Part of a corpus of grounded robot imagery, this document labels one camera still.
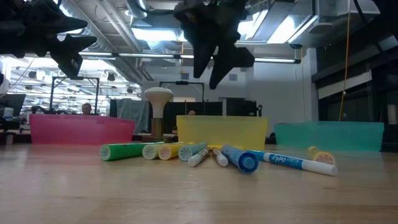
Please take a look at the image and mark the white ceiling ventilation unit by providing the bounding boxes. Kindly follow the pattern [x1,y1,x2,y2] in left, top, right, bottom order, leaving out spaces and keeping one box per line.
[306,0,382,35]

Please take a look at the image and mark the green Sharpie highlighter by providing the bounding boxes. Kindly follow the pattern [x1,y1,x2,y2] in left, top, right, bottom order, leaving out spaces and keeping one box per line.
[99,142,165,162]

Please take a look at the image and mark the teal fat highlighter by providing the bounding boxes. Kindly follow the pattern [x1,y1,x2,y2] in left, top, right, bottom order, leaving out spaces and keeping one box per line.
[178,142,208,162]

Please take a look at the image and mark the yellow BIC highlighter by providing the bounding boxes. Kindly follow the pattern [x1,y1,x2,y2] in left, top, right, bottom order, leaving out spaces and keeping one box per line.
[207,144,246,151]

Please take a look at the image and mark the white thin dry-erase marker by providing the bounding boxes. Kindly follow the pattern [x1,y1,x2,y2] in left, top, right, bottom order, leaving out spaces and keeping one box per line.
[212,148,229,167]
[187,147,210,168]

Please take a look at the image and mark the gray cloth cover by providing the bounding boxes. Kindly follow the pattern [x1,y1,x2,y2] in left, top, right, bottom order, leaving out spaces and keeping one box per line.
[116,98,150,134]

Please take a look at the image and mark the black partition panel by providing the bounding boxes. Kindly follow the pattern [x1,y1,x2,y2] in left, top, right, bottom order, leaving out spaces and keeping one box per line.
[163,101,223,134]

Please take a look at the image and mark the long ceiling light bar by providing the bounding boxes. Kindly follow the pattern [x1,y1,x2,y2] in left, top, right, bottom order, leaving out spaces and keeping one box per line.
[79,51,302,65]

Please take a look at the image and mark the black metal frame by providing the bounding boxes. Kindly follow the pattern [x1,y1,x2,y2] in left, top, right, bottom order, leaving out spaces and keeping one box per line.
[49,76,101,116]

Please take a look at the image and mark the teal plastic bin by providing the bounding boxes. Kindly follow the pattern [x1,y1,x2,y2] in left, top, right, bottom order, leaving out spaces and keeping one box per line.
[273,121,385,152]

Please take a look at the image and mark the yellow plastic bin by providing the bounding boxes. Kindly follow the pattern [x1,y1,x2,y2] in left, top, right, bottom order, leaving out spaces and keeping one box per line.
[176,115,269,151]

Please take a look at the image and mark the silver round air duct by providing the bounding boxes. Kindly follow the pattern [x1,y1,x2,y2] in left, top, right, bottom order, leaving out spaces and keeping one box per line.
[124,0,150,19]

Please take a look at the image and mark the yellow-green fat highlighter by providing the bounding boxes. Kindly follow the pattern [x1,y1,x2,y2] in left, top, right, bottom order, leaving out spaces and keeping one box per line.
[142,142,184,161]

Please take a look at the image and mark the blue Expo dry-erase marker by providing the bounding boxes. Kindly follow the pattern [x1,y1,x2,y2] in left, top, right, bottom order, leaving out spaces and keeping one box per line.
[247,149,339,177]

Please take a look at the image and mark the yellow hanging cable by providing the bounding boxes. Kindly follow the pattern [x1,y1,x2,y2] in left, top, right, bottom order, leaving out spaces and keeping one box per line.
[338,0,353,122]

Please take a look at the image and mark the yellow fat highlighter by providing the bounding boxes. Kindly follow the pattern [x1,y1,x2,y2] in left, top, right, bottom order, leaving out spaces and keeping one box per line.
[157,141,195,161]
[307,145,337,166]

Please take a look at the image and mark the blue fat highlighter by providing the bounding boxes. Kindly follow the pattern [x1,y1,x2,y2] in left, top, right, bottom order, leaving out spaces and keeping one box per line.
[221,144,260,174]

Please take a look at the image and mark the black frame with camera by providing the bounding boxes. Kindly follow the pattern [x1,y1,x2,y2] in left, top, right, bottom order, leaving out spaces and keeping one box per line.
[159,80,205,102]

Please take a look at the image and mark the pink plastic bin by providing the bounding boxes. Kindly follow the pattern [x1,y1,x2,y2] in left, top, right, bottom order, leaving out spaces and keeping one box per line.
[29,113,136,146]

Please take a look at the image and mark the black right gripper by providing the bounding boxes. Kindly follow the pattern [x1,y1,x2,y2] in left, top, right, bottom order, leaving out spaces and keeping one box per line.
[173,0,255,90]

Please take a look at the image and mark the white mushroom table lamp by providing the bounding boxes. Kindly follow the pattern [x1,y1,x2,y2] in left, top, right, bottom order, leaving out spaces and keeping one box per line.
[141,86,175,143]

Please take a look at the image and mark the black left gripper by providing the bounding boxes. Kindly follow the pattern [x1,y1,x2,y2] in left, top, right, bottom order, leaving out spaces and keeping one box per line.
[9,0,98,78]

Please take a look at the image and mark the white container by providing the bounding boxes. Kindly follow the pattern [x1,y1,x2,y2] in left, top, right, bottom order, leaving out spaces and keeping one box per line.
[2,107,15,121]

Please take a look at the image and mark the computer monitor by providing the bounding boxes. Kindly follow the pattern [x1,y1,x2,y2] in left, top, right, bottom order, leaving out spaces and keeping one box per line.
[0,93,27,118]

